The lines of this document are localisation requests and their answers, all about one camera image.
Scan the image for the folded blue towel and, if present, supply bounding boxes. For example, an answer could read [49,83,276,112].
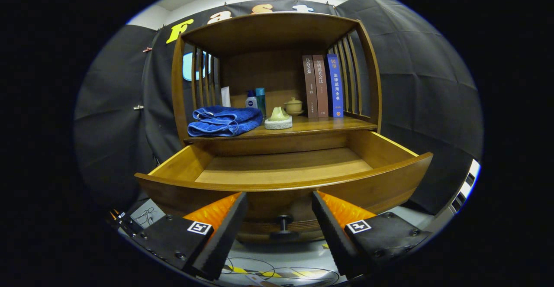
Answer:
[187,106,264,138]

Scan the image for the dark brown book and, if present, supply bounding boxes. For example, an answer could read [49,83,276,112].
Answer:
[302,55,319,119]

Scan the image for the teal glass bottle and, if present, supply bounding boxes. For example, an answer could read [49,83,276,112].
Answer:
[255,87,267,119]

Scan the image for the wooden drawer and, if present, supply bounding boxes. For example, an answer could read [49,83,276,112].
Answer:
[135,130,434,243]

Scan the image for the blue book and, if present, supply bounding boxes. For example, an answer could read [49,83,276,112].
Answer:
[327,53,344,118]

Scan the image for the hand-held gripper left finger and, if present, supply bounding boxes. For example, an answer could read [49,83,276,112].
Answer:
[126,192,248,281]

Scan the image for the wooden cabinet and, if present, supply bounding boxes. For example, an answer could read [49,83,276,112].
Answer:
[171,11,383,147]

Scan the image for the thin floor cables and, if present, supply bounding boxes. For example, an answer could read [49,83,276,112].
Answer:
[134,207,155,225]

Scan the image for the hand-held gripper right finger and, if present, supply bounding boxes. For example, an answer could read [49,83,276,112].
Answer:
[312,190,433,279]

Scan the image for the reddish brown book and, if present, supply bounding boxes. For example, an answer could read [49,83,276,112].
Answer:
[312,54,329,118]

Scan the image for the beige lidded teacup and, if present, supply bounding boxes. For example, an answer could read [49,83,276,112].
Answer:
[283,97,304,116]

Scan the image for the wooden countertop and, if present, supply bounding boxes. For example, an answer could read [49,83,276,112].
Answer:
[184,114,378,145]

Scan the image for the pale green scrubbing brush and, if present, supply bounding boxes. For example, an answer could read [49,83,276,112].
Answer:
[264,106,293,130]

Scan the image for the black electronic device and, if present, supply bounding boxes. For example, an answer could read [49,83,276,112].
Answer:
[110,209,148,235]

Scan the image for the white metal frame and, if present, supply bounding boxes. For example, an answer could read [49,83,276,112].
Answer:
[446,159,481,218]

